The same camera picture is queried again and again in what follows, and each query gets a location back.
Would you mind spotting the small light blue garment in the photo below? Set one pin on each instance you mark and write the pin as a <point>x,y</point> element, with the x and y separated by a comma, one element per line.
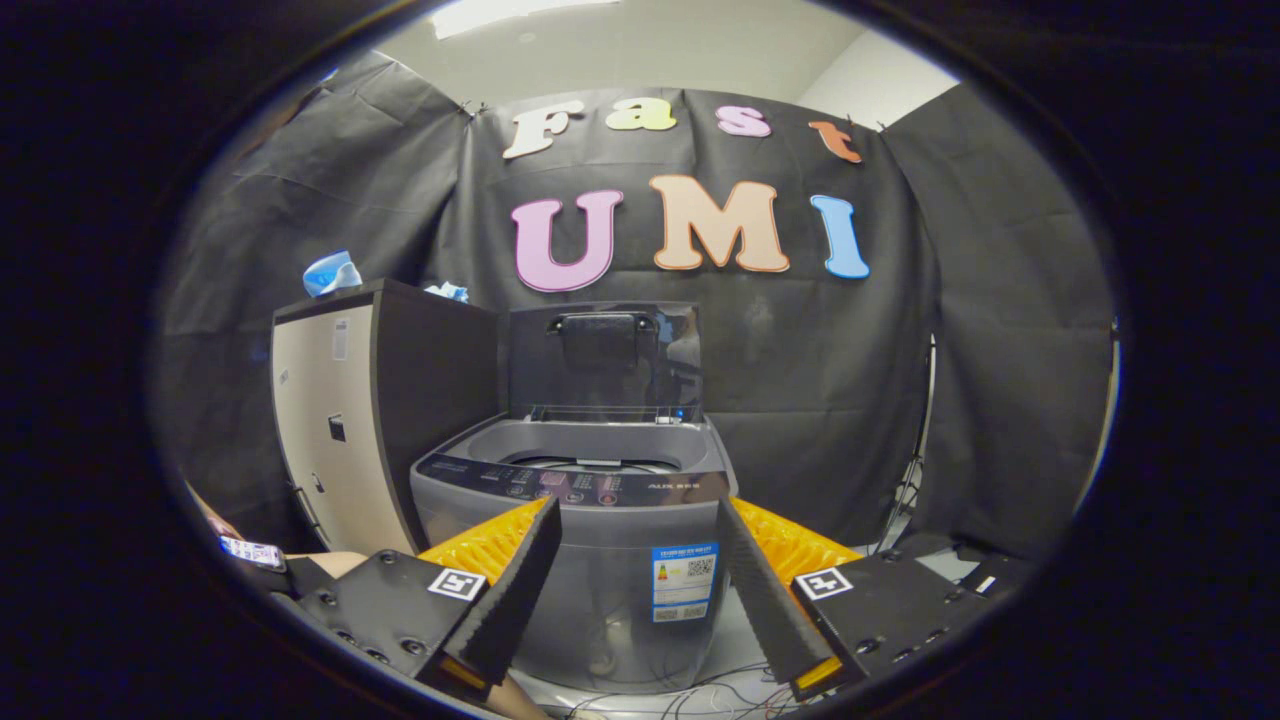
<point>447,291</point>

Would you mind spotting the black box with white label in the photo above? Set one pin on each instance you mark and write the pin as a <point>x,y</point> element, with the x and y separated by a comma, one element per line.
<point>1000,575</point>

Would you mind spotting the ceiling light panel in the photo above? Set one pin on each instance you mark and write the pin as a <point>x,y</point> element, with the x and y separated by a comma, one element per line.
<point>500,14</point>

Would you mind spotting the beige and black cabinet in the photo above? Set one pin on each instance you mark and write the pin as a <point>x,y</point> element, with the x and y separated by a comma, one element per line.
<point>330,430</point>

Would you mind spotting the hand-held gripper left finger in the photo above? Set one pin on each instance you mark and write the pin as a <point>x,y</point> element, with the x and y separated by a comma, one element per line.
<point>512,600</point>

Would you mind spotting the grey washing machine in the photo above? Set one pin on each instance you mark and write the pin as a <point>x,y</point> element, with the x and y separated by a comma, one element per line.
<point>600,600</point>

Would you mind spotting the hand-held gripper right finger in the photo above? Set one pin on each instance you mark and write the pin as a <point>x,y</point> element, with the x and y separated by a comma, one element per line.
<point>765,600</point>

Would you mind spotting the smartphone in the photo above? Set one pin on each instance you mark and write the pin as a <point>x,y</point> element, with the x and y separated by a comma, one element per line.
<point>252,552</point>

